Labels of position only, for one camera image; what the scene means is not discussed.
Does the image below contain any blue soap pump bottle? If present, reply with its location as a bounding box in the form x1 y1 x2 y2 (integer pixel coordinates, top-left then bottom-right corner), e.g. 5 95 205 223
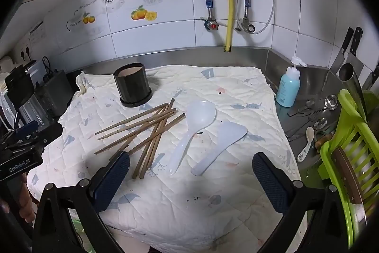
276 56 307 107

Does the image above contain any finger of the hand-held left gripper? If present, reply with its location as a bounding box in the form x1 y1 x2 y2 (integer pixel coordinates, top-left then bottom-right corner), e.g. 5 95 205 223
13 121 39 141
37 123 63 148

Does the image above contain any white ceramic printed spoon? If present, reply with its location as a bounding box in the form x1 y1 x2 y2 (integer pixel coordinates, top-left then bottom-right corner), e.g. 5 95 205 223
297 126 315 164

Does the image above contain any small metal measuring ladle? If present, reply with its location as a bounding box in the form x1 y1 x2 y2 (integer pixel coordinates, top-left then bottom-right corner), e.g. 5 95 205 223
325 94 339 110

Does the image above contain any dark grey box appliance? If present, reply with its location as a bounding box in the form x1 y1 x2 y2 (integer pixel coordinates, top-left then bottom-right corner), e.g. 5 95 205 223
35 69 73 124

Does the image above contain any black blender appliance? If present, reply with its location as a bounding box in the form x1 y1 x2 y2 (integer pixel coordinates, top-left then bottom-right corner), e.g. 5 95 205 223
4 65 34 102

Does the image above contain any metal water valve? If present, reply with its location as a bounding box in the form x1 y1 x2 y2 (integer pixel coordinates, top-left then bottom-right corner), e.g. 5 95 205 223
236 17 257 34

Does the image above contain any slim black-handled kitchen knife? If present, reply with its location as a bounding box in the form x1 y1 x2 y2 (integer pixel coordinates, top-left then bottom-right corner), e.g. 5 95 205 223
329 27 355 76

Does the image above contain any pile of wooden chopsticks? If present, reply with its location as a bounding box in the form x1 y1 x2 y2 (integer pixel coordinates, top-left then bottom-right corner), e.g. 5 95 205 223
94 98 186 179

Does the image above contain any person's left hand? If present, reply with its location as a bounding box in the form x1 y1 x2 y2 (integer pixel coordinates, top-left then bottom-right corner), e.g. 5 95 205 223
18 182 36 224

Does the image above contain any cream quilted printed mat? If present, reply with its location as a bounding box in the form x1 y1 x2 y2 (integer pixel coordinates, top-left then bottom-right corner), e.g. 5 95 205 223
28 64 302 253

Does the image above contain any black-handled cleaver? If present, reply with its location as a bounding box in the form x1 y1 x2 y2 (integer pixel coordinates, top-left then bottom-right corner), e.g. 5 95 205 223
344 27 365 79

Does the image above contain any small black-handled knife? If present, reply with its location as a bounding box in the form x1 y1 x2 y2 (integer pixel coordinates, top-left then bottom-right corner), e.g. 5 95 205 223
361 65 379 91

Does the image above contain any white plastic rice ladle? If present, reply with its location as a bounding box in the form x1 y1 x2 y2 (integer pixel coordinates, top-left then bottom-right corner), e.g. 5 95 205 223
167 100 217 176

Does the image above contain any green plastic dish rack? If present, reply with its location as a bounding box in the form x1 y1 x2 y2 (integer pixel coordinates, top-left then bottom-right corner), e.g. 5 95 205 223
318 89 379 250

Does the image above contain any white plastic rice paddle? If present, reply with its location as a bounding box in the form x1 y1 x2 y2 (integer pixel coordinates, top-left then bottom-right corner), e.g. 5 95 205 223
190 120 248 176

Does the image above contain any wooden-handled knife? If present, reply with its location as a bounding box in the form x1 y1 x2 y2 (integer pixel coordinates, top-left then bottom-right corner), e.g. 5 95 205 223
331 147 368 242

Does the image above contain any red-handled water valve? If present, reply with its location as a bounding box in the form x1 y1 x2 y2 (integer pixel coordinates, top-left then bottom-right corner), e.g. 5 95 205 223
204 17 220 32

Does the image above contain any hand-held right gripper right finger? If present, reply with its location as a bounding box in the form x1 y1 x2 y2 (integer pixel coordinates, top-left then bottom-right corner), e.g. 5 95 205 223
252 152 350 253

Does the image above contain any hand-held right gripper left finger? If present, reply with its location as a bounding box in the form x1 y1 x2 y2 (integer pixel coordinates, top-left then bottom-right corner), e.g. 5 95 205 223
32 150 131 253

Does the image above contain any flat metal slotted utensil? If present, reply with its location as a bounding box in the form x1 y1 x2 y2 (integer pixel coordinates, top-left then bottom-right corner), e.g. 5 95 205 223
287 106 326 124

